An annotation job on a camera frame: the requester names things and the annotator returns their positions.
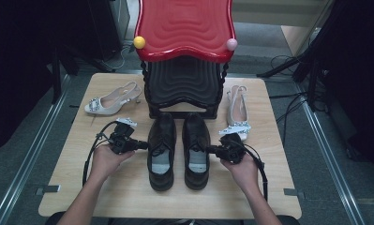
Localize red and black shoe rack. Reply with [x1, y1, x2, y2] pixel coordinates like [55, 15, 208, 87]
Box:
[132, 0, 239, 120]

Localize white floor cable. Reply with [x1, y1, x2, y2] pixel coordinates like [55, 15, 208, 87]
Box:
[101, 46, 136, 71]

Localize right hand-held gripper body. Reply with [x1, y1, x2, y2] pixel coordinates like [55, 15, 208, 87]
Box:
[218, 122, 252, 165]

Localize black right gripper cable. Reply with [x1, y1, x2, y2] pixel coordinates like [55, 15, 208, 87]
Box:
[237, 140, 269, 202]

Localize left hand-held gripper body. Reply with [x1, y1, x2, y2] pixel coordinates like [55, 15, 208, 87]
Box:
[109, 116, 139, 155]

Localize person's left hand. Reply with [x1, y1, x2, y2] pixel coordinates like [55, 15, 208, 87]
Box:
[89, 143, 136, 184]

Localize black floor cables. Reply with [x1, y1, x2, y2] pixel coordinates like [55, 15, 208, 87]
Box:
[268, 54, 329, 144]

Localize dark cabinet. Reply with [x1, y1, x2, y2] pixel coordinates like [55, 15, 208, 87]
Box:
[81, 0, 131, 61]

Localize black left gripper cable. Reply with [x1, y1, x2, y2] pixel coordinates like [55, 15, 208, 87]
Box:
[82, 121, 120, 188]

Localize metal floor rail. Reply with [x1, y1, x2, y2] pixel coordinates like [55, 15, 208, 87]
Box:
[296, 83, 367, 225]
[0, 74, 71, 225]

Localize black tripod stand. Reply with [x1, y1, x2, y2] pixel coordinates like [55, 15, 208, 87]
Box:
[48, 43, 113, 106]
[256, 0, 348, 112]

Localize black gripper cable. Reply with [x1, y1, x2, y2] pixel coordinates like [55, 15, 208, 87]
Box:
[237, 140, 269, 202]
[82, 121, 120, 188]

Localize white heeled slingback shoe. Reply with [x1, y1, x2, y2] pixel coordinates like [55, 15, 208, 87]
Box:
[83, 81, 142, 116]
[226, 84, 252, 142]

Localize light wooden board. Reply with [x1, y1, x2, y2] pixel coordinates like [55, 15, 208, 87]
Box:
[280, 24, 321, 58]

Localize person's right hand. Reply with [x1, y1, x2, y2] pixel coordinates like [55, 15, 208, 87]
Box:
[220, 151, 263, 192]

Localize black leather shoe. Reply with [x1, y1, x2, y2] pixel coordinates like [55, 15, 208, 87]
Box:
[182, 112, 212, 191]
[146, 112, 178, 192]

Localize grey table bracket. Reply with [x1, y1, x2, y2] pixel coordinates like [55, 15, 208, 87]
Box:
[35, 185, 61, 197]
[283, 187, 306, 200]

